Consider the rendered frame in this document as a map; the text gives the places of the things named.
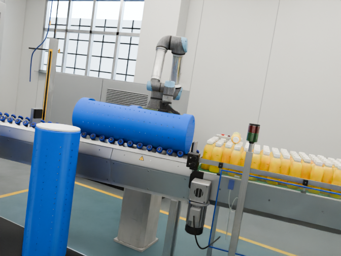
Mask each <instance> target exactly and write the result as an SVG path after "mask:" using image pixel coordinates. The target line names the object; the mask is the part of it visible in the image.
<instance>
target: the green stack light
mask: <svg viewBox="0 0 341 256"><path fill-rule="evenodd" d="M258 136H259V134H256V133H250V132H247V138H246V141H250V142H258Z"/></svg>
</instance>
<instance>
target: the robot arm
mask: <svg viewBox="0 0 341 256"><path fill-rule="evenodd" d="M168 50H171V54H172V55H173V59H172V69H171V75H170V81H168V80H166V81H165V83H160V79H161V74H162V69H163V64H164V59H165V54H166V53H167V51H168ZM187 51H188V40H187V38H185V37H178V36H171V35H167V36H164V37H162V38H161V39H160V40H159V42H158V43H157V45H156V56H155V60H154V66H153V71H152V76H151V81H148V82H147V90H149V91H151V97H150V101H149V103H148V105H147V108H152V109H158V111H159V112H165V113H171V112H172V113H173V114H178V115H181V114H180V113H179V112H178V111H176V110H175V109H174V108H173V107H172V106H170V105H169V104H172V101H173V100H179V99H180V97H181V93H182V90H183V88H182V87H181V84H180V79H181V70H182V62H183V56H184V55H185V53H187Z"/></svg>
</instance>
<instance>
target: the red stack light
mask: <svg viewBox="0 0 341 256"><path fill-rule="evenodd" d="M259 130H260V127H259V126H253V125H249V126H248V132H250V133H256V134H258V133H259Z"/></svg>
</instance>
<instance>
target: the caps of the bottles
mask: <svg viewBox="0 0 341 256"><path fill-rule="evenodd" d="M248 148H249V143H248V142H247V143H246V145H245V147H244V150H247V151H248ZM272 151H273V155H274V156H276V157H280V155H281V154H280V153H279V150H278V149H277V148H272ZM254 153H260V145H255V146H254ZM263 153H264V154H270V150H269V146H263ZM281 153H282V154H283V156H284V157H285V158H290V155H289V153H288V152H287V150H286V149H281ZM290 154H291V155H292V156H293V158H294V160H296V161H301V158H300V156H301V157H302V158H303V160H304V161H306V162H311V159H312V160H313V161H314V162H315V163H316V164H318V165H323V163H325V165H328V166H332V165H333V164H334V165H335V166H337V167H338V168H340V169H341V159H338V158H337V159H336V160H334V159H333V158H328V159H326V158H325V157H324V156H321V155H318V156H317V157H316V156H315V155H312V154H309V157H308V156H307V155H306V154H305V153H304V152H299V155H300V156H299V155H298V154H297V153H296V152H295V151H290ZM310 158H311V159H310Z"/></svg>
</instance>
